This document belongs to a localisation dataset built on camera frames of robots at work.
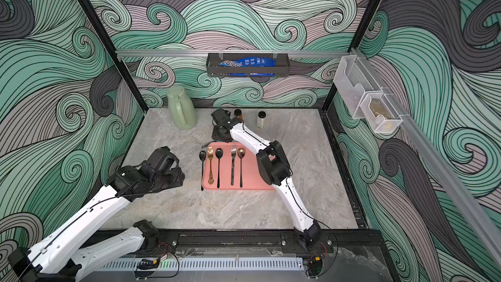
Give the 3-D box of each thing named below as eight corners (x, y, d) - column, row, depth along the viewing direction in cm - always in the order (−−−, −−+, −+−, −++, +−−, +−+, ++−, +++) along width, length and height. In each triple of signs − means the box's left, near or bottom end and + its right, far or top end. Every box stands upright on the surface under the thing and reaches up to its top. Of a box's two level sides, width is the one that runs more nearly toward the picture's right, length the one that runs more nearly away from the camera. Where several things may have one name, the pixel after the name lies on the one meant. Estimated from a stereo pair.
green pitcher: (175, 137, 109) (161, 107, 90) (182, 116, 119) (170, 85, 101) (194, 137, 109) (183, 107, 90) (198, 117, 119) (190, 85, 101)
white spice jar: (256, 128, 112) (257, 118, 105) (256, 121, 116) (257, 111, 109) (265, 128, 112) (267, 118, 105) (265, 121, 116) (266, 111, 109)
